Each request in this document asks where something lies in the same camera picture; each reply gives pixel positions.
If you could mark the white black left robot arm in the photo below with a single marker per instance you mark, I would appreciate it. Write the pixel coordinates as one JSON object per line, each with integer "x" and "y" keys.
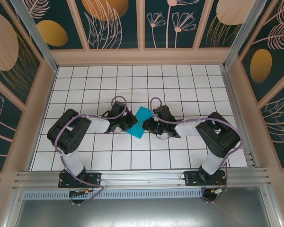
{"x": 68, "y": 134}

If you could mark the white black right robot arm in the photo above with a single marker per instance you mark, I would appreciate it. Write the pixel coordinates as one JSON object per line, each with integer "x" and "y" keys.
{"x": 222, "y": 137}

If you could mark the grey metal sheet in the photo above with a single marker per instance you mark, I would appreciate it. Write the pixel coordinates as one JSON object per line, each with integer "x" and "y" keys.
{"x": 142, "y": 212}

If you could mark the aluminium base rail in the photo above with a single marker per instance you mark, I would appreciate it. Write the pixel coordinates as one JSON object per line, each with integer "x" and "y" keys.
{"x": 142, "y": 177}

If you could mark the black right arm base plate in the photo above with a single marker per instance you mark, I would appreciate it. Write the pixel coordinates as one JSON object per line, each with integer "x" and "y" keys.
{"x": 191, "y": 179}

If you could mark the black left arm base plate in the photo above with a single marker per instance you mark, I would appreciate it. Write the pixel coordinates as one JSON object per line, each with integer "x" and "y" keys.
{"x": 94, "y": 179}

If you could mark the aluminium side rail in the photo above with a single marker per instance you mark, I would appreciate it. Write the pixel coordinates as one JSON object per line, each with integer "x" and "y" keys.
{"x": 230, "y": 94}

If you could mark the aluminium frame post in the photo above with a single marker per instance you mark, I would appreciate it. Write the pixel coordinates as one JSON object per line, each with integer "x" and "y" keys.
{"x": 245, "y": 30}
{"x": 33, "y": 30}

